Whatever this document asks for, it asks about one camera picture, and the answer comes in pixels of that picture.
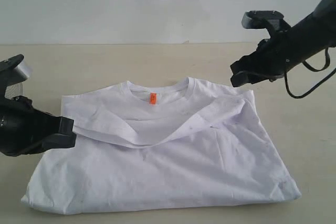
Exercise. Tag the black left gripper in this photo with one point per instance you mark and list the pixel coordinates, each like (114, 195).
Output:
(26, 130)

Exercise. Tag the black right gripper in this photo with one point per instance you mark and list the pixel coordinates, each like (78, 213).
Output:
(266, 62)

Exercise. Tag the white t-shirt red print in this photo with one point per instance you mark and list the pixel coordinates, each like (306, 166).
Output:
(193, 144)

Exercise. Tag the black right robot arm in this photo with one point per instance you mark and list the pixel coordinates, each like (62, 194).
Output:
(311, 35)

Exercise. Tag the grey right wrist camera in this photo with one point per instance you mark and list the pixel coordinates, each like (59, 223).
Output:
(271, 20)

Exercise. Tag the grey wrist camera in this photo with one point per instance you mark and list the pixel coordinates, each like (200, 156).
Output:
(271, 20)
(14, 70)

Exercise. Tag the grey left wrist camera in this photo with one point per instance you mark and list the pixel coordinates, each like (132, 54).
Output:
(14, 70)

